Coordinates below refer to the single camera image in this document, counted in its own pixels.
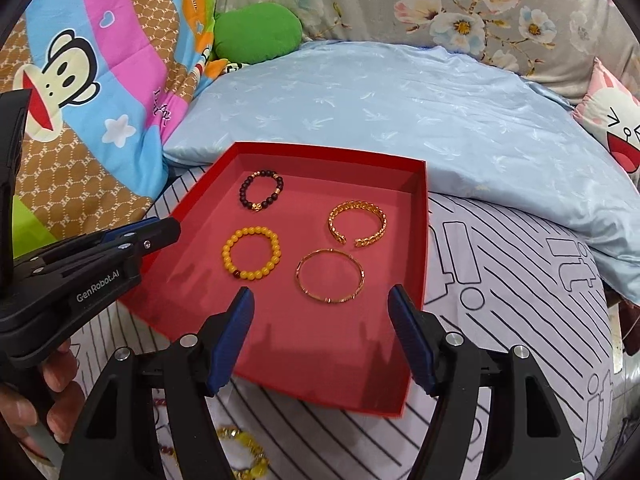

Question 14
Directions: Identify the gold chain cuff bracelet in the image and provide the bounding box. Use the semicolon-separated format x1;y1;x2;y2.
327;200;388;248

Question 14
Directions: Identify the person's left hand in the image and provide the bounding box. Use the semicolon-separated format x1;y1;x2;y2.
0;337;87;457

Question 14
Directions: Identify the light blue pillow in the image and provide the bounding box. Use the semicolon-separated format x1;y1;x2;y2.
162;41;640;307

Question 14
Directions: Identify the cartoon monkey quilt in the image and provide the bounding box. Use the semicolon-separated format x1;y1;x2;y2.
0;0;237;262

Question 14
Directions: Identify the grey floral bedding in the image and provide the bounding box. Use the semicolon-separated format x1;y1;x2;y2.
215;0;640;107

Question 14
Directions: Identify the thin gold bangle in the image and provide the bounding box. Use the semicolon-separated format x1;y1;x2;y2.
293;248;366;305

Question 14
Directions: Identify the yellow oval bead bracelet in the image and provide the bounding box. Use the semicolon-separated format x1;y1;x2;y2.
216;424;272;480

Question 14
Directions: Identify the dark bead bracelet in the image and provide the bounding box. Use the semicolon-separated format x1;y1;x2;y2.
238;170;285;214

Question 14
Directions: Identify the pink rabbit cushion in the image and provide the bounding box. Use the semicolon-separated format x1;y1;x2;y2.
572;57;640;177

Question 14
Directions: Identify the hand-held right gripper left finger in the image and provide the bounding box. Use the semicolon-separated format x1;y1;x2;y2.
60;286;256;480

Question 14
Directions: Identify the striped bed sheet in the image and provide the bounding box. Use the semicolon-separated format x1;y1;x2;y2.
65;165;622;480

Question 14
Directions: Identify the green cushion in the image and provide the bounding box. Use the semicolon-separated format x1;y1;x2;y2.
212;2;303;65

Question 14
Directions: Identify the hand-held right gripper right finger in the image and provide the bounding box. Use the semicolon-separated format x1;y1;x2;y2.
387;284;586;480

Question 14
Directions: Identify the red bead bracelet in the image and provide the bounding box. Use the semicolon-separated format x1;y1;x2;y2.
152;397;177;459

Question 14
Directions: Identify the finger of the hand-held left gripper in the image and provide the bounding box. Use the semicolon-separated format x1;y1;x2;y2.
39;217;182;282
99;217;162;242

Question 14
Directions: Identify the red cardboard box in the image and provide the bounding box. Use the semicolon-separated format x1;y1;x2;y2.
120;141;430;419

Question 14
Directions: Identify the yellow round bead bracelet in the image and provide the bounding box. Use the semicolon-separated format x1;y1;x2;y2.
221;226;283;283

